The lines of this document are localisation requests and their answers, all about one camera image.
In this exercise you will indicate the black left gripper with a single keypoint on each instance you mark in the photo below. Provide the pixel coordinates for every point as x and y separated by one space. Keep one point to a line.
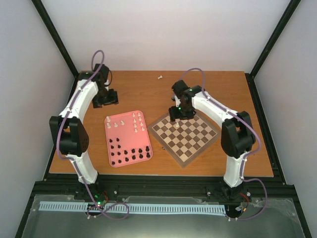
113 100

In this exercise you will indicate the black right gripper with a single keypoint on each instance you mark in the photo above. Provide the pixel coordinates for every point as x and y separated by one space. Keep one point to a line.
174 115

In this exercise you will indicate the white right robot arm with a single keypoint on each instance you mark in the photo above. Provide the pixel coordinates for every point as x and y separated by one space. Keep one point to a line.
237 136

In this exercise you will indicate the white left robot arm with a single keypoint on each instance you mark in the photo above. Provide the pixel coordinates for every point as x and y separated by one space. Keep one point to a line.
68 133

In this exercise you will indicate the wooden chess board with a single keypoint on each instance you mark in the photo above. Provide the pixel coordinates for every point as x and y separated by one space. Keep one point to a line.
186 142

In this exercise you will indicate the pink plastic tray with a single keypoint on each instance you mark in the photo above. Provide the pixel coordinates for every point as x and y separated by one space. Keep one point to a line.
130 143

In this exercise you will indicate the black aluminium frame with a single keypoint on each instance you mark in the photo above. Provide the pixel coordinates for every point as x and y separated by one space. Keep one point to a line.
172 186

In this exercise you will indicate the light blue cable duct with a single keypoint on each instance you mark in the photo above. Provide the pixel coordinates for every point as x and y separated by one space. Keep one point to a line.
142 209

